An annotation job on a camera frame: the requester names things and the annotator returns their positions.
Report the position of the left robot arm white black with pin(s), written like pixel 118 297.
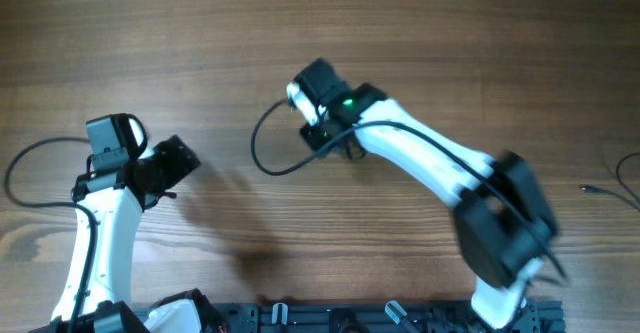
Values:
pixel 125 177

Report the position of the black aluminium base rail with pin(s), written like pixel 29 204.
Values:
pixel 433 317

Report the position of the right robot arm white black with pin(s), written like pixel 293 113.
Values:
pixel 502 219

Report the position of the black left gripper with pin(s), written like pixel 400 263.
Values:
pixel 179 158

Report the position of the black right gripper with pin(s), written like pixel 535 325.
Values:
pixel 320 138

